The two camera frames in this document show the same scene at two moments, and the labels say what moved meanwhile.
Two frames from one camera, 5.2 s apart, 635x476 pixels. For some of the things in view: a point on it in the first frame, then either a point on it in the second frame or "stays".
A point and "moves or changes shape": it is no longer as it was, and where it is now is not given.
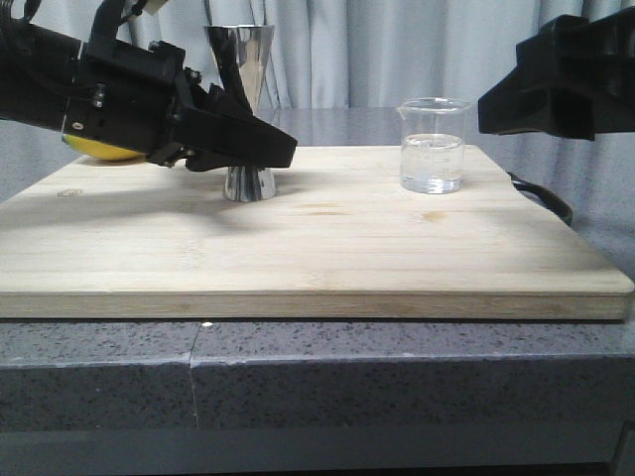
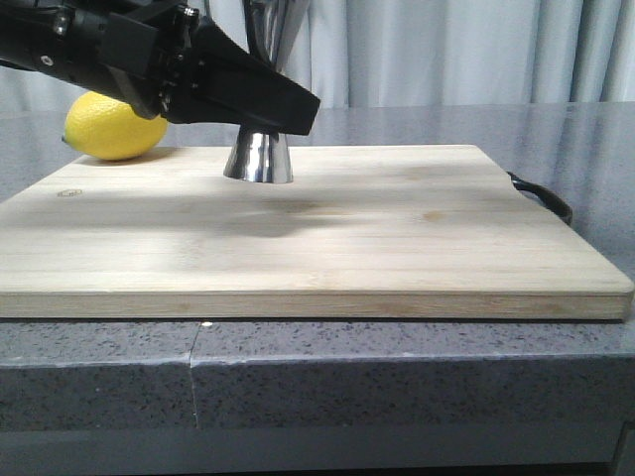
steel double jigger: (241, 59) moves or changes shape
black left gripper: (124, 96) to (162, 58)
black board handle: (558, 205) stays
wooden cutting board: (341, 239) stays
